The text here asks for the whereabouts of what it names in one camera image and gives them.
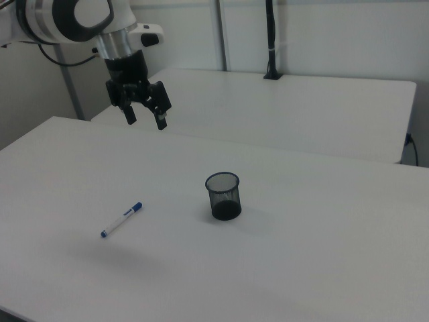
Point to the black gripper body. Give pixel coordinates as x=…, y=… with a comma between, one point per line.
x=129, y=72

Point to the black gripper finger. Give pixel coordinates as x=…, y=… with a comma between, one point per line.
x=162, y=110
x=130, y=115

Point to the white marker with blue cap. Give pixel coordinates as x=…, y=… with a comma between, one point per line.
x=120, y=219

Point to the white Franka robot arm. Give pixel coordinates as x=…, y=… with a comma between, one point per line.
x=90, y=13

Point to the white side table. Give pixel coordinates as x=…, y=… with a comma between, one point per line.
x=268, y=110

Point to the black mesh pen cup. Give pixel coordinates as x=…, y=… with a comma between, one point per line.
x=226, y=211

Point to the black pole stand with base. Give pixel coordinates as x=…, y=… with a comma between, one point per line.
x=271, y=33

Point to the grey partition frame post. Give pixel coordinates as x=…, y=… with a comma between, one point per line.
x=70, y=90
x=223, y=33

